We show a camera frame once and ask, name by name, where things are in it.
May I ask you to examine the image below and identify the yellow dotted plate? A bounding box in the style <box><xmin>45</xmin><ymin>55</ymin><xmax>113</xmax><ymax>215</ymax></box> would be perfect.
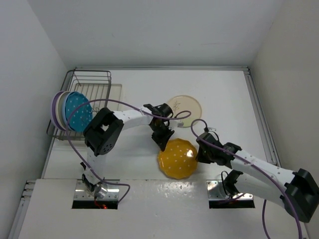
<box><xmin>157</xmin><ymin>138</ymin><xmax>197</xmax><ymax>180</ymax></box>

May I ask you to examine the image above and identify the teal dotted plate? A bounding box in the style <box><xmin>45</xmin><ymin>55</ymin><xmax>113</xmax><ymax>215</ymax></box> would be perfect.
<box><xmin>65</xmin><ymin>91</ymin><xmax>93</xmax><ymax>133</ymax></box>

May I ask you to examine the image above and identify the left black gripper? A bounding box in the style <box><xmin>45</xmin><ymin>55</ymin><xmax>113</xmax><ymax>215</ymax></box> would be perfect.
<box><xmin>150</xmin><ymin>121</ymin><xmax>174</xmax><ymax>150</ymax></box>

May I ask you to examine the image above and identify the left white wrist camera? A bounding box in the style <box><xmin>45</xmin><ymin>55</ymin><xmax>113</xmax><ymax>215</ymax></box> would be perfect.
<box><xmin>169</xmin><ymin>118</ymin><xmax>184</xmax><ymax>128</ymax></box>

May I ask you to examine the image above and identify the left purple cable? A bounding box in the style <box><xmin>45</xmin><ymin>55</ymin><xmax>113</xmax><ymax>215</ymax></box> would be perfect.
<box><xmin>65</xmin><ymin>99</ymin><xmax>192</xmax><ymax>204</ymax></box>

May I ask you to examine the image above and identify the light blue plate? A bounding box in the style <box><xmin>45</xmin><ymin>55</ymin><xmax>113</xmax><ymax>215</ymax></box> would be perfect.
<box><xmin>61</xmin><ymin>91</ymin><xmax>72</xmax><ymax>130</ymax></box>

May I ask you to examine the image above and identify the beige drip tray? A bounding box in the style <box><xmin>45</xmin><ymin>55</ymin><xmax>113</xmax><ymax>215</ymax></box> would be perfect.
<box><xmin>107</xmin><ymin>84</ymin><xmax>122</xmax><ymax>111</ymax></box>

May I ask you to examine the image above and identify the purple plate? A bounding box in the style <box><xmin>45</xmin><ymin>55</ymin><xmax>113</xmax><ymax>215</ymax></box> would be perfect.
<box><xmin>50</xmin><ymin>91</ymin><xmax>65</xmax><ymax>131</ymax></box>

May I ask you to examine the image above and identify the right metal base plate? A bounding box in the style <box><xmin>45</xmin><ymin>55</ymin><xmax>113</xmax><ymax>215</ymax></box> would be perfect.
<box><xmin>206</xmin><ymin>180</ymin><xmax>253</xmax><ymax>202</ymax></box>

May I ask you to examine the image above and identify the metal base plate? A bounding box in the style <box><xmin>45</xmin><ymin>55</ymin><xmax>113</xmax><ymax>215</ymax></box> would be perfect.
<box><xmin>206</xmin><ymin>180</ymin><xmax>253</xmax><ymax>202</ymax></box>
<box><xmin>73</xmin><ymin>180</ymin><xmax>119</xmax><ymax>201</ymax></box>

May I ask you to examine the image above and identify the metal wire dish rack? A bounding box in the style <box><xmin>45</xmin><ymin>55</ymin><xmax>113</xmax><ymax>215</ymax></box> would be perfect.
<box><xmin>46</xmin><ymin>68</ymin><xmax>112</xmax><ymax>141</ymax></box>

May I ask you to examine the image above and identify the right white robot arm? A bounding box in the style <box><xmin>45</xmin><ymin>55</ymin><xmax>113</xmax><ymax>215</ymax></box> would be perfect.
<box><xmin>196</xmin><ymin>132</ymin><xmax>319</xmax><ymax>223</ymax></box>

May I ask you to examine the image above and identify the cream plate with plant motif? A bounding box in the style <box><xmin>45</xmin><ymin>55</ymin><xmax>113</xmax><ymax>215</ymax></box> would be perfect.
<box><xmin>167</xmin><ymin>95</ymin><xmax>202</xmax><ymax>128</ymax></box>

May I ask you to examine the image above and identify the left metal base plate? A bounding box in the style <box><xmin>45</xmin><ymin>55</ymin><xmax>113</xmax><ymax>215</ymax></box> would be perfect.
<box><xmin>73</xmin><ymin>180</ymin><xmax>119</xmax><ymax>201</ymax></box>

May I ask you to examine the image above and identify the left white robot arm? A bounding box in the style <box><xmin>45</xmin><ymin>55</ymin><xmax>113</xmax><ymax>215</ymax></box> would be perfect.
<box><xmin>82</xmin><ymin>104</ymin><xmax>174</xmax><ymax>198</ymax></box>

